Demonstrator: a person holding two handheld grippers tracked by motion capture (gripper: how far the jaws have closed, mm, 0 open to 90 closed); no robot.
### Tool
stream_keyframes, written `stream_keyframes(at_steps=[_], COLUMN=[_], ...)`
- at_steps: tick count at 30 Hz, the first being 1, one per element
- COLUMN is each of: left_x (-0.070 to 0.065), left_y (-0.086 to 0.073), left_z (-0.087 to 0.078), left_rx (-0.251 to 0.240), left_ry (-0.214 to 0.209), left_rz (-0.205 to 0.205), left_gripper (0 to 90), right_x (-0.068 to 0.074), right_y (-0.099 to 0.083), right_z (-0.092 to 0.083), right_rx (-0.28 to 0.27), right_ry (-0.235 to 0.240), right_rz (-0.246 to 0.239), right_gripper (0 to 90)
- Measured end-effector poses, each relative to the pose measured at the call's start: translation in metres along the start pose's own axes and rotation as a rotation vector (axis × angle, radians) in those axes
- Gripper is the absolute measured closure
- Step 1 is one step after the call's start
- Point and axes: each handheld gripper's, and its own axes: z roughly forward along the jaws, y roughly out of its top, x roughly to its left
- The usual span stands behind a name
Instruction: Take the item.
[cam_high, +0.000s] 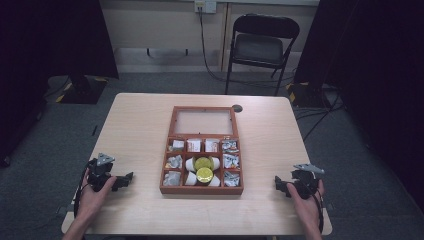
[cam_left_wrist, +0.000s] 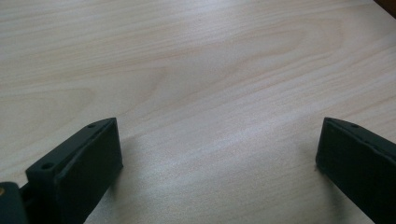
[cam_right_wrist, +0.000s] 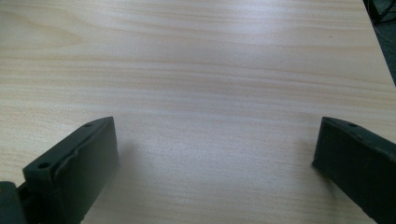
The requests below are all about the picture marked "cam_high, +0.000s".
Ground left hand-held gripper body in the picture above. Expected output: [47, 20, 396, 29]
[87, 152, 116, 193]

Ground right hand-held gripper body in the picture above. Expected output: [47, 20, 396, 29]
[290, 162, 326, 201]

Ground person's right hand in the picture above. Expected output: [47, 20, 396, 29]
[286, 179, 326, 232]

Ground person's left hand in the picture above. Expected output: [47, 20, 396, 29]
[77, 168, 118, 221]

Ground silver foil packet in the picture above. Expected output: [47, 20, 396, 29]
[165, 154, 184, 170]
[163, 170, 182, 187]
[168, 139, 185, 153]

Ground silver printed packet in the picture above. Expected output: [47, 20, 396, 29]
[221, 139, 239, 154]
[222, 153, 241, 170]
[223, 170, 241, 188]

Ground wooden compartment box with lid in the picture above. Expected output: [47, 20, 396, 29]
[159, 105, 245, 196]

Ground white red packet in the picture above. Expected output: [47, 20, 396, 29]
[204, 139, 220, 153]
[186, 139, 202, 153]

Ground yellow lid round tin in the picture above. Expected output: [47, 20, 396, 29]
[195, 167, 215, 184]

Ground green lid round tin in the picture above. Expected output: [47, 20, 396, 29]
[194, 156, 215, 171]

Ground black stand base yellow tape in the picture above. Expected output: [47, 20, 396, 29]
[54, 74, 110, 105]
[285, 81, 334, 109]

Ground black folding chair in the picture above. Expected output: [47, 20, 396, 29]
[224, 13, 301, 97]

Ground black curtain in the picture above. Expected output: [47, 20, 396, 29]
[0, 0, 120, 168]
[293, 0, 424, 214]

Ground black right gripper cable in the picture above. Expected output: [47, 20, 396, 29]
[312, 186, 326, 234]

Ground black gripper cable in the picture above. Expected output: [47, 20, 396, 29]
[312, 186, 326, 234]
[73, 159, 98, 219]

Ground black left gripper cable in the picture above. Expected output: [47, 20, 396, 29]
[73, 159, 98, 219]

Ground black floor cables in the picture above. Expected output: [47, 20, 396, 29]
[293, 87, 346, 142]

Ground white wall socket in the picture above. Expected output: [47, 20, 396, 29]
[194, 0, 218, 15]

